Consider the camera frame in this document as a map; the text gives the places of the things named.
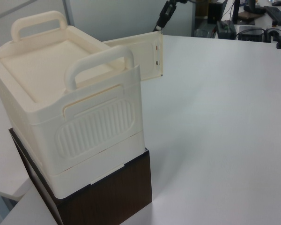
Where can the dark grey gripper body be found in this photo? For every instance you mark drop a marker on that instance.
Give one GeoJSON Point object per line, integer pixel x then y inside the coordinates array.
{"type": "Point", "coordinates": [170, 7]}

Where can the brown board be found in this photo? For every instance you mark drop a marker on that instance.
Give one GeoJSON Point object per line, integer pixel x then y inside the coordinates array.
{"type": "Point", "coordinates": [246, 17]}

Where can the cream plastic cabinet door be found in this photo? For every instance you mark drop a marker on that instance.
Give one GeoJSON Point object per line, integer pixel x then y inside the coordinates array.
{"type": "Point", "coordinates": [145, 54]}

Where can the dark brown wooden box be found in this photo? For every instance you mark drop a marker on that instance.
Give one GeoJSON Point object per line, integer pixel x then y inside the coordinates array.
{"type": "Point", "coordinates": [107, 199]}

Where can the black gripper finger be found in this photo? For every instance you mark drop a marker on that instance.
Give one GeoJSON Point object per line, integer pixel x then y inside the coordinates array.
{"type": "Point", "coordinates": [163, 22]}
{"type": "Point", "coordinates": [158, 23]}

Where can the black monitor stand base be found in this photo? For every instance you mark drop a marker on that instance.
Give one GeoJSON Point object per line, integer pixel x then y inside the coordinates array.
{"type": "Point", "coordinates": [254, 9]}

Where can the black vertical pole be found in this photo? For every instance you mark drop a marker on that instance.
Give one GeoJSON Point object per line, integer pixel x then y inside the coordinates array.
{"type": "Point", "coordinates": [236, 11]}

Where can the black rectangular box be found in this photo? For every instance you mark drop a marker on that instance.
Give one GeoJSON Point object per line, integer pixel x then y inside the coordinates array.
{"type": "Point", "coordinates": [214, 11]}

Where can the black keyboard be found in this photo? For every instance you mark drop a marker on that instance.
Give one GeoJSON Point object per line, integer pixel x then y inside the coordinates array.
{"type": "Point", "coordinates": [277, 15]}

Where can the clear glass cup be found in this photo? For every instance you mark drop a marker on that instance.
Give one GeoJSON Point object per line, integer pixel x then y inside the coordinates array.
{"type": "Point", "coordinates": [201, 33]}

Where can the grey computer mouse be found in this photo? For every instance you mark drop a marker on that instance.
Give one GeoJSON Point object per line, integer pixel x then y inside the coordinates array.
{"type": "Point", "coordinates": [276, 3]}

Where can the black and green device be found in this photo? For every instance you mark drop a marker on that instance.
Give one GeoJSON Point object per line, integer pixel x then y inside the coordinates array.
{"type": "Point", "coordinates": [226, 29]}

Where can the small black device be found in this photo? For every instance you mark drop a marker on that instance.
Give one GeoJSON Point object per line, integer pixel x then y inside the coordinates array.
{"type": "Point", "coordinates": [271, 34]}

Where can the cream plastic storage cabinet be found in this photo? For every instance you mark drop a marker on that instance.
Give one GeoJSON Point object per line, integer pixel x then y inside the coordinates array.
{"type": "Point", "coordinates": [61, 117]}

